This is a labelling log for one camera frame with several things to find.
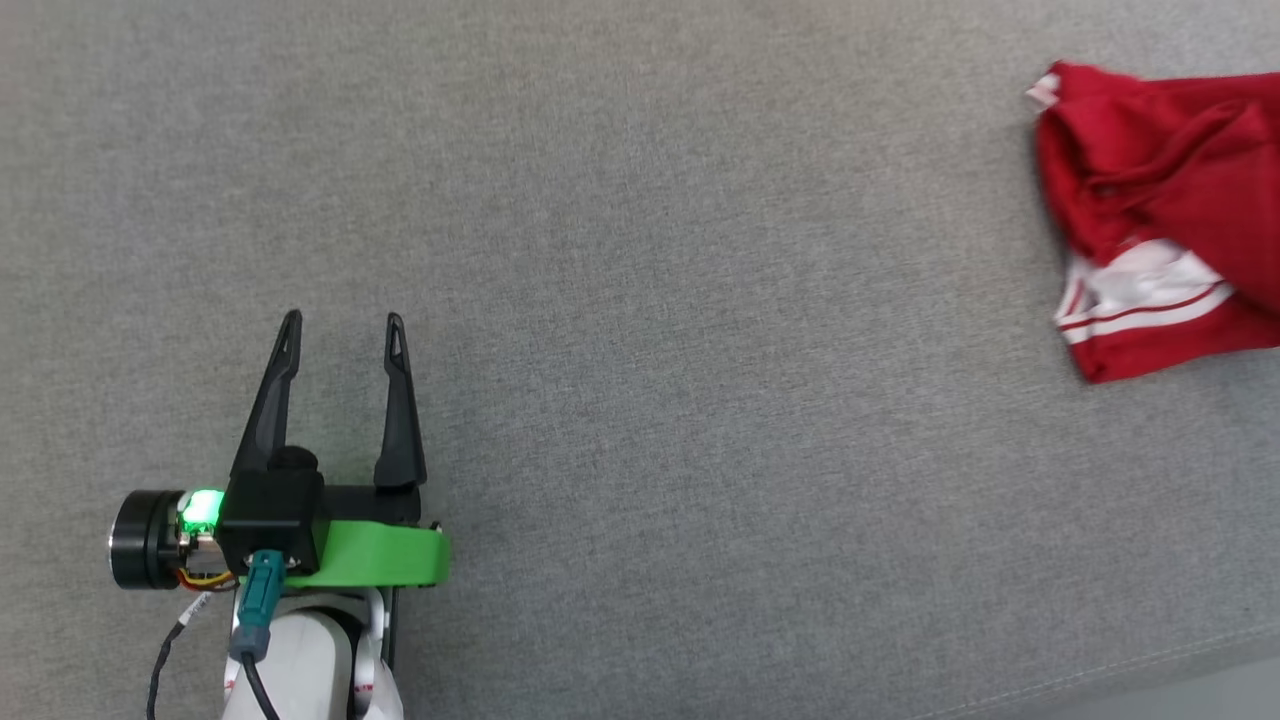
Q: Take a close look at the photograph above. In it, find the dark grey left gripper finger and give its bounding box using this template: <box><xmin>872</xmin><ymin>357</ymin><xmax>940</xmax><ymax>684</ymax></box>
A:
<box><xmin>375</xmin><ymin>313</ymin><xmax>428</xmax><ymax>489</ymax></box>
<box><xmin>230</xmin><ymin>310</ymin><xmax>304</xmax><ymax>479</ymax></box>

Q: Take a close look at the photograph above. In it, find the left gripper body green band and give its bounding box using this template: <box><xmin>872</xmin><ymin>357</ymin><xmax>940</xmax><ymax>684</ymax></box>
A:
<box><xmin>108</xmin><ymin>485</ymin><xmax>451</xmax><ymax>593</ymax></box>

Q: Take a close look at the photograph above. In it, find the red and white garment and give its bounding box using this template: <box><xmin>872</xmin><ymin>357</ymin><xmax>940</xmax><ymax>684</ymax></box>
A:
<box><xmin>1025</xmin><ymin>60</ymin><xmax>1280</xmax><ymax>386</ymax></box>

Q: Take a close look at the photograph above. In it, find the grey fabric sofa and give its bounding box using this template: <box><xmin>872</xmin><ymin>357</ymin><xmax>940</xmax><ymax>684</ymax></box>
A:
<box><xmin>0</xmin><ymin>0</ymin><xmax>1280</xmax><ymax>720</ymax></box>

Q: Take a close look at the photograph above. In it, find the thin black twisted cable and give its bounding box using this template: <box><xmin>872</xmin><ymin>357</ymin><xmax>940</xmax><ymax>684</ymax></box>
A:
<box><xmin>148</xmin><ymin>592</ymin><xmax>213</xmax><ymax>720</ymax></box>

